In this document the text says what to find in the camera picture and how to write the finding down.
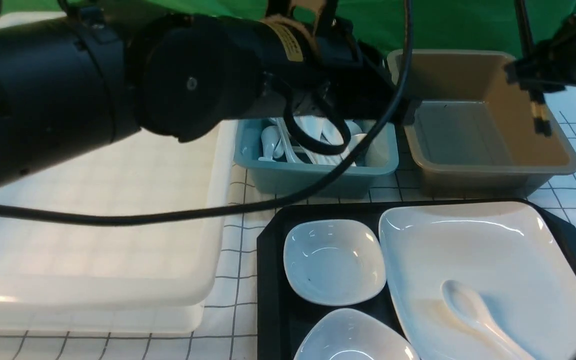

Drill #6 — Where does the white ceramic soup spoon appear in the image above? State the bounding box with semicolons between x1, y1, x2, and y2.
440;279;535;360

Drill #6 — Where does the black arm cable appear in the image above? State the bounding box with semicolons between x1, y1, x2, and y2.
0;0;415;227

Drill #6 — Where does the small white square bowl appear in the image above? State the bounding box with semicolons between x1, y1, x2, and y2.
283;219;387;306

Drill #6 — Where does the large white square plate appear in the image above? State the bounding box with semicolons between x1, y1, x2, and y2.
378;202;576;360

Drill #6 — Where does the white spoon in bin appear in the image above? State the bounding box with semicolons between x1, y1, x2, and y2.
258;125;284;162

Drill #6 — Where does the black serving tray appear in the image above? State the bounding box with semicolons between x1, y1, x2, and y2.
257;199;576;360

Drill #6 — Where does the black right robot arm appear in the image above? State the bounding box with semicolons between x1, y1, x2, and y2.
503;0;576;137

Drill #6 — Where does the green backdrop cloth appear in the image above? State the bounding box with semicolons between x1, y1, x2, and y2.
0;0;576;58

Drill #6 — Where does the large white plastic tub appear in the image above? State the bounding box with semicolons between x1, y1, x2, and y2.
0;12;241;335

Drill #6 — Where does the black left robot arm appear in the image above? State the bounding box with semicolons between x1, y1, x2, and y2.
0;0;396;187

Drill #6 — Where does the brown plastic bin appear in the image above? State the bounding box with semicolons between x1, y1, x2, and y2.
404;48;576;198

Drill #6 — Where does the teal plastic bin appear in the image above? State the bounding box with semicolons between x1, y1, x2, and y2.
234;120;400;199

